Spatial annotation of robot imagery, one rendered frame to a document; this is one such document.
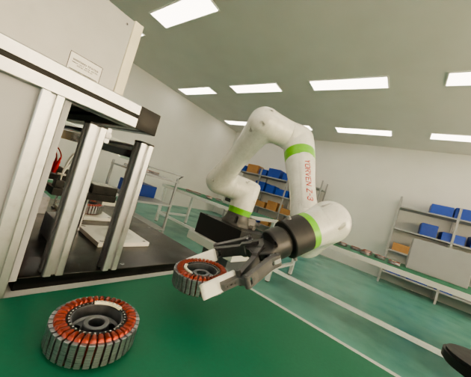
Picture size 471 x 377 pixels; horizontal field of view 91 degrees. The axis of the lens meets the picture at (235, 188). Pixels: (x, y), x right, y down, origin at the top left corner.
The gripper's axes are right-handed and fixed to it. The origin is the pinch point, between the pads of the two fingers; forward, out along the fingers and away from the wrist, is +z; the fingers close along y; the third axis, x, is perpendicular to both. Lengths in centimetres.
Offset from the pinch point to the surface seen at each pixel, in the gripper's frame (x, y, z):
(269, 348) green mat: -12.9, -11.1, -6.9
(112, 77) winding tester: 44.0, 17.8, 6.2
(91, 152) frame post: 27.8, 5.7, 13.2
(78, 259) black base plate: 6.8, 13.5, 22.7
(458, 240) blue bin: -253, 183, -535
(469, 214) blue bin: -206, 180, -565
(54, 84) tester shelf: 38.1, -0.1, 14.3
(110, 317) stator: 2.6, -6.1, 16.0
